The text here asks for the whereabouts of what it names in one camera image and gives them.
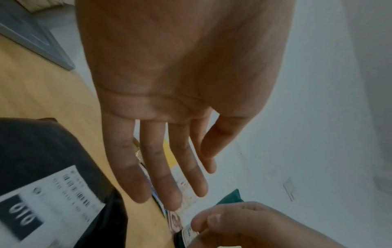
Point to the person's right hand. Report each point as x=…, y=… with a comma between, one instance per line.
x=263, y=227

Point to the person's left hand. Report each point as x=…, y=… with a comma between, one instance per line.
x=183, y=60

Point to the small dark bottle white label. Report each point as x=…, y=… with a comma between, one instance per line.
x=185, y=236

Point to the teal packet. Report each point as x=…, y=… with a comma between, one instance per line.
x=230, y=197

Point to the white printed packet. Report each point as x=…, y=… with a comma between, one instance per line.
x=187, y=193

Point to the packet with round print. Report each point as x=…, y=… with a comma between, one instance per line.
x=174, y=219

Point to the yellow packet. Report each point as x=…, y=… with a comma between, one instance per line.
x=168, y=151

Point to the brown shiny wrapper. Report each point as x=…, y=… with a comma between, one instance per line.
x=137, y=151

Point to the grey flat panel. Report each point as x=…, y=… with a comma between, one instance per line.
x=33, y=36

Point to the black parcel bag white label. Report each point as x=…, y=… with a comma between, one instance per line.
x=52, y=184

